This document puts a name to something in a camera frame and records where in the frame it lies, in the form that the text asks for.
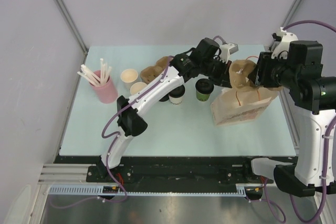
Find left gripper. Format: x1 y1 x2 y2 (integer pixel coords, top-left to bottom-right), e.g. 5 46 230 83
200 57 233 89

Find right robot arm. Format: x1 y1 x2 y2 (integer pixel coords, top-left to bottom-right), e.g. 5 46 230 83
242 40 335 197

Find white paper cup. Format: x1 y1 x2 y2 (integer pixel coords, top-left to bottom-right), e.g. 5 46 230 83
169 94 184 105

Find cardboard cup carrier stack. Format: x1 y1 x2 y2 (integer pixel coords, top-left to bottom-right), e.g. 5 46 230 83
140 56 173 84

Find pink straw holder cup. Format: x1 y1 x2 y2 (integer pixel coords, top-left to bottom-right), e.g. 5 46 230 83
89 76 118 104

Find single cardboard cup carrier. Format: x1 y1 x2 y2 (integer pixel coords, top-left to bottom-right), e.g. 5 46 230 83
229 60 258 92

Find aluminium rail frame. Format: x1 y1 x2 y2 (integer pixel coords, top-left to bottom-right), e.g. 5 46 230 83
38 164 90 185

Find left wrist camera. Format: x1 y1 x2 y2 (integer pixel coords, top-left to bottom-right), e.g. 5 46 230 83
219 42 239 62

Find green paper cup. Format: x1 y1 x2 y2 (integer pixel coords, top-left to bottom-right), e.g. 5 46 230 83
196 90 213 102

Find black cup lid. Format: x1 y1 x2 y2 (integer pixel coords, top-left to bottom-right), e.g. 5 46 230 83
195 78 214 94
169 85 185 98

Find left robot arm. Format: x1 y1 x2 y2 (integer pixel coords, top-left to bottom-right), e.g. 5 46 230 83
97 38 238 182

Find white wrapped straws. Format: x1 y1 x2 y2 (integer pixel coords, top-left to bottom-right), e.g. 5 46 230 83
77 58 112 88

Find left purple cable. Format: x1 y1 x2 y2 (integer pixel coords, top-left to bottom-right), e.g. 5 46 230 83
49 35 226 209

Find black lid stack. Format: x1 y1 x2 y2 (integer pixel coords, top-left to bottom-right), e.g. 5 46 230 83
159 94 169 102

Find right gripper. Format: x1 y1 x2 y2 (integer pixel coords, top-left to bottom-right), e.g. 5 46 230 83
249 51 299 89

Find white cable duct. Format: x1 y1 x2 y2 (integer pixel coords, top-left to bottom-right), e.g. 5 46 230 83
49 185 246 197

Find green cup stack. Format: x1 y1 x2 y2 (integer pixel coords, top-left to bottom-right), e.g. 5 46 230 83
130 82 147 95

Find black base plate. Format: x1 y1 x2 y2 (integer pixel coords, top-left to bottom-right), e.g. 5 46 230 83
86 156 266 184

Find paper takeout bag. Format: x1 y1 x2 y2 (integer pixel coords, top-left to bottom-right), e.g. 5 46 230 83
209 55 281 127

